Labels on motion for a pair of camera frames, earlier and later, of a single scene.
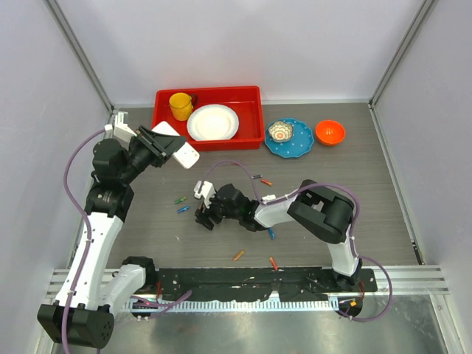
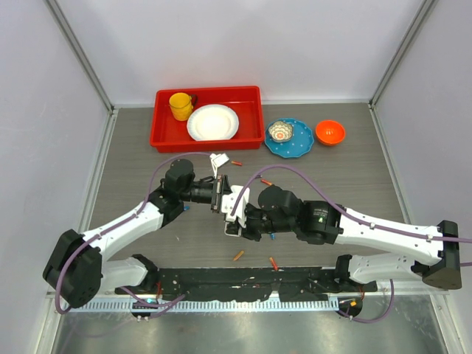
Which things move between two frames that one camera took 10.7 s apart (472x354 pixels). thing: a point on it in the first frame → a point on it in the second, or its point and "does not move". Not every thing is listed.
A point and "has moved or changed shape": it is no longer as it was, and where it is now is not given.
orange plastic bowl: x=330 y=133 does not move
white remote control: x=186 y=155 has moved or changed shape
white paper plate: x=212 y=122 does not move
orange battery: x=242 y=252 does not move
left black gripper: x=158 y=145 → x=219 y=186
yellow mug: x=181 y=105 does not move
